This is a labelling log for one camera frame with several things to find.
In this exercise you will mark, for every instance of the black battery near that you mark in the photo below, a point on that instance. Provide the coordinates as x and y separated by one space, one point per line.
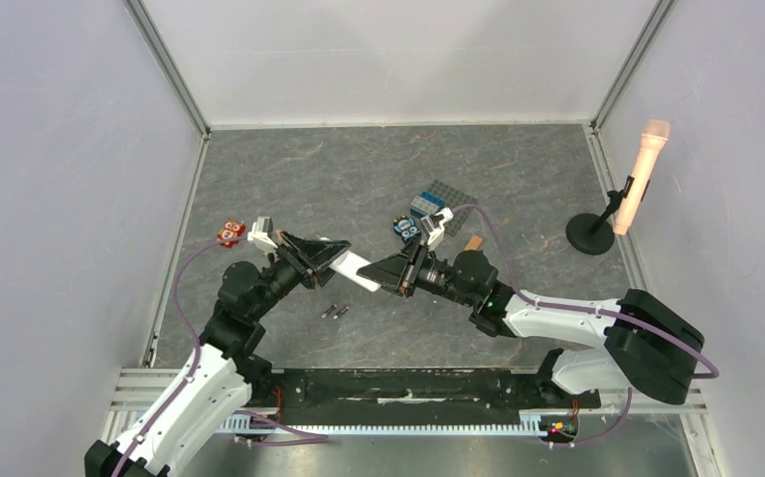
340 313

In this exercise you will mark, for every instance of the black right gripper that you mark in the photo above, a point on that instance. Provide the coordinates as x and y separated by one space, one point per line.
410 269

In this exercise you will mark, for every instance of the black battery far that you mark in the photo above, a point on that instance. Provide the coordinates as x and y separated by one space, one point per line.
329 311

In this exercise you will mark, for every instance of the blue lego brick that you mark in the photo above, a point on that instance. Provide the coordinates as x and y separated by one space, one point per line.
433 199

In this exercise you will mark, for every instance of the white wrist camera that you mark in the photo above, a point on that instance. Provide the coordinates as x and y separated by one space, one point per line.
434 226
260 235

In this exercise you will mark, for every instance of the white remote control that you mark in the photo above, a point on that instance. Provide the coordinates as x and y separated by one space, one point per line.
348 265

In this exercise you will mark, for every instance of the grey lego brick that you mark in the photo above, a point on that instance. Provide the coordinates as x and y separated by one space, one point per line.
421 207

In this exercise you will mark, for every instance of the small brown wooden block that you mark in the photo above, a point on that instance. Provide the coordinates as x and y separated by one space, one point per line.
475 243

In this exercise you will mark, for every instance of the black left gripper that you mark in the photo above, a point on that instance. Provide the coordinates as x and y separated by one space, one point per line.
307 257

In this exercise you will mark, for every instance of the red owl toy block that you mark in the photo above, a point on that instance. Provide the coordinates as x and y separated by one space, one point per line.
230 233

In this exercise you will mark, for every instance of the white cable duct strip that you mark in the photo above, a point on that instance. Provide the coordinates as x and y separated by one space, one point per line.
528 425

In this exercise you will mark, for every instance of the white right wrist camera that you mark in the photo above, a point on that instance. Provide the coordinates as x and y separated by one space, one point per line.
434 226

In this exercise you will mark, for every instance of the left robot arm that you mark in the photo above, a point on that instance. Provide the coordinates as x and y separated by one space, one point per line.
223 370

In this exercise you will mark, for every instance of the grey lego baseplate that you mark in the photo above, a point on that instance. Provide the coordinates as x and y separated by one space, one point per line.
452 198

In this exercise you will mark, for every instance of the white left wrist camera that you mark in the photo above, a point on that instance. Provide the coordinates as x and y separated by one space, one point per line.
260 235

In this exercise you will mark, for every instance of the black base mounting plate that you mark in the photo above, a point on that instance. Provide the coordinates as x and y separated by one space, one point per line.
410 396

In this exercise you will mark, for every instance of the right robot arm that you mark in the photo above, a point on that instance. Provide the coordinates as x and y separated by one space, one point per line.
635 341

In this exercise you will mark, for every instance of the black microphone stand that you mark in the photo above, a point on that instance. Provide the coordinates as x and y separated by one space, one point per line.
589 233

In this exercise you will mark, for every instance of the black battery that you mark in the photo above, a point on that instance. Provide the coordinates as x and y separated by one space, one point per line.
329 311
340 313

